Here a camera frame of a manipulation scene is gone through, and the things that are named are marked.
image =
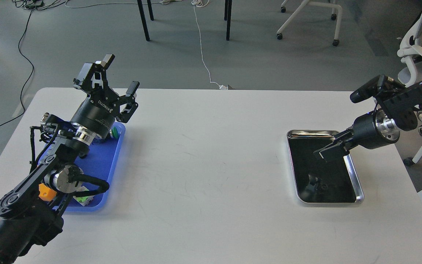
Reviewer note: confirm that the steel metal tray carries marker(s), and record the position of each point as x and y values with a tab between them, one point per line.
308	172

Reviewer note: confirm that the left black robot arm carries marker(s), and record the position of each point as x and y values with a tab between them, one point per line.
31	213

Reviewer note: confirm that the orange button enclosure box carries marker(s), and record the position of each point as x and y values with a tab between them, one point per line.
46	193

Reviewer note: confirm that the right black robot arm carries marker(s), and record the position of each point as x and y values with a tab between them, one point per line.
398	108

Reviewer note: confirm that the green push button switch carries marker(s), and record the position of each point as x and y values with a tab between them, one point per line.
114	133

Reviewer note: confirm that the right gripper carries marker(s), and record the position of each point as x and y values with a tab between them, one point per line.
363	133

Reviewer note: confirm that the black table leg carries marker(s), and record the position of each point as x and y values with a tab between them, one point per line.
150	10
227	17
143	20

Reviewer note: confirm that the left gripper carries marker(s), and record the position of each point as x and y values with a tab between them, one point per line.
102	105

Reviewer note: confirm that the green grey switch module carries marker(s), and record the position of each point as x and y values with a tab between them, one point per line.
83	200

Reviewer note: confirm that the blue plastic tray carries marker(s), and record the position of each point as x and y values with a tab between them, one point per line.
100	163

